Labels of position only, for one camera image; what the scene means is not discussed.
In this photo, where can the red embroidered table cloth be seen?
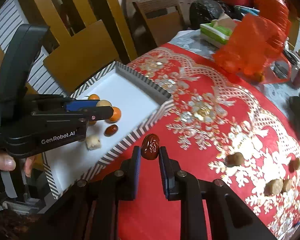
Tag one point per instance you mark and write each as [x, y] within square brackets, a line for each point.
[216, 114]

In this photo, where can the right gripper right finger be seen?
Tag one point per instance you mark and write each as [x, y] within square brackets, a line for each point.
[209, 210]

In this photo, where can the round banana slice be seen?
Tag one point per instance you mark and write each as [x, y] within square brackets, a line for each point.
[273, 187]

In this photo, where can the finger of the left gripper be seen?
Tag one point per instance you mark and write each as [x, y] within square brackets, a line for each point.
[77, 105]
[98, 113]

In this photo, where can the striped white tray box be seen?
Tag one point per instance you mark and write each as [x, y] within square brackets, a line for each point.
[141, 102]

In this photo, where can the green tissue pack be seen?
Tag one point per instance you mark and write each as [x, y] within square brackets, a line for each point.
[218, 31]

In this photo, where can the large banana chunk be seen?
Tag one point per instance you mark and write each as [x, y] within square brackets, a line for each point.
[93, 142]

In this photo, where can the red plastic bag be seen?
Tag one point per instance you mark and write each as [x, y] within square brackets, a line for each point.
[255, 48]

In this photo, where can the person left hand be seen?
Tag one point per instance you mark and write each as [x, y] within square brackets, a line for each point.
[7, 163]

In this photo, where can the kiwi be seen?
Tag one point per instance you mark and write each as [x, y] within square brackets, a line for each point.
[102, 103]
[235, 159]

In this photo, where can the black plastic bag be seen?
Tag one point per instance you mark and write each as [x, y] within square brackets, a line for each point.
[204, 11]

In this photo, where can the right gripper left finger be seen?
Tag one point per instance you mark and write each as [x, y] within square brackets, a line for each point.
[90, 210]

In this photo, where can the yellow wooden chair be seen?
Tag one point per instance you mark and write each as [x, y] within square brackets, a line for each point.
[84, 36]

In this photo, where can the small banana piece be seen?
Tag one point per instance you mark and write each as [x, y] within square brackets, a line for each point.
[287, 185]

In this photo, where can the dark red date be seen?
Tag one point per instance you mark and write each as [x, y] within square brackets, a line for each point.
[150, 147]

